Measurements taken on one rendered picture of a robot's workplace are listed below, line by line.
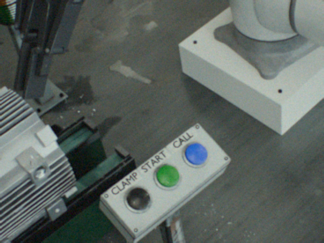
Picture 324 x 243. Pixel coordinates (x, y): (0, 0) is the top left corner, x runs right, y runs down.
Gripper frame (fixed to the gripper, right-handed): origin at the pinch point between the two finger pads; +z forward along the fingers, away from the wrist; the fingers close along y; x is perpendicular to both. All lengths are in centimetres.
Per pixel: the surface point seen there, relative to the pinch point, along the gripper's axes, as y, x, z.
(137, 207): 18.4, 6.3, 10.8
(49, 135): 0.9, 4.3, 10.3
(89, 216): 1.1, 15.8, 27.9
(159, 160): 15.2, 11.8, 6.9
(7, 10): -33.5, 16.2, 5.7
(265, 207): 17.3, 40.8, 21.8
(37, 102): -36, 29, 28
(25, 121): -2.4, 2.2, 9.5
